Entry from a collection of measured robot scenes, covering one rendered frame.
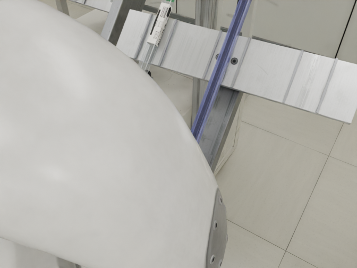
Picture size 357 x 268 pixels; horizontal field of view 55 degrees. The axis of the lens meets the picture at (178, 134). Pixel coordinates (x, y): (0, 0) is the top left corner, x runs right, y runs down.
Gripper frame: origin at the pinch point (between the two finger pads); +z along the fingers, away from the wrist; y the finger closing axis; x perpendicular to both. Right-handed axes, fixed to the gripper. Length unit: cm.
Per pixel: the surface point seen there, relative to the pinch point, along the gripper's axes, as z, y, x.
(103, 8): 11.0, 26.4, -18.6
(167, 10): 3.4, 10.2, -19.3
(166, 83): 59, 32, -8
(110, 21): 9.4, 23.2, -16.5
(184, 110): 51, 21, -2
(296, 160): 135, -12, 11
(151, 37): 2.6, 11.0, -15.1
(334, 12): 181, -3, -73
